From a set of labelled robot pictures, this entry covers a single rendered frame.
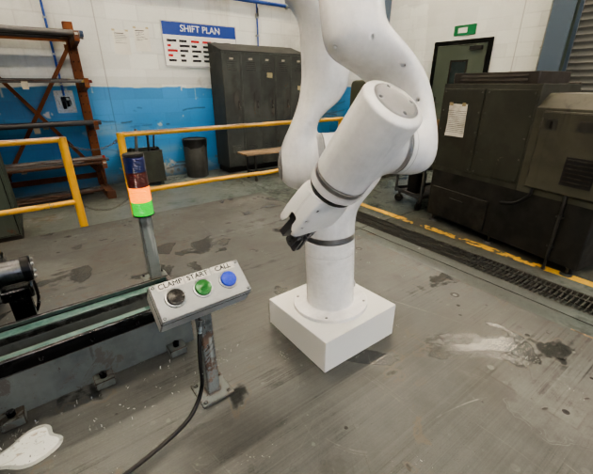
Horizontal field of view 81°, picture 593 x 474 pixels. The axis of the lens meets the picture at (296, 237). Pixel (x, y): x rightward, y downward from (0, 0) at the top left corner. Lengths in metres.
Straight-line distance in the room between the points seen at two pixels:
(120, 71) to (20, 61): 1.12
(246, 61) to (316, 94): 5.44
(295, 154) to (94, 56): 5.33
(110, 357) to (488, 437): 0.78
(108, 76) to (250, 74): 2.04
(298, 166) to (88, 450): 0.65
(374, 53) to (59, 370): 0.82
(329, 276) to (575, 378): 0.59
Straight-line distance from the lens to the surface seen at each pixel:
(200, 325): 0.69
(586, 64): 6.83
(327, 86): 0.74
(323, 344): 0.81
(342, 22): 0.52
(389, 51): 0.54
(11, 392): 0.91
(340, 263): 0.81
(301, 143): 0.72
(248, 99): 6.16
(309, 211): 0.53
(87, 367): 0.91
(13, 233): 4.17
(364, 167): 0.47
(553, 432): 0.90
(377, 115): 0.43
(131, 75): 6.02
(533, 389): 0.96
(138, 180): 1.12
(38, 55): 5.88
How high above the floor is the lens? 1.40
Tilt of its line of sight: 24 degrees down
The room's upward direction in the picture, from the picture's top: straight up
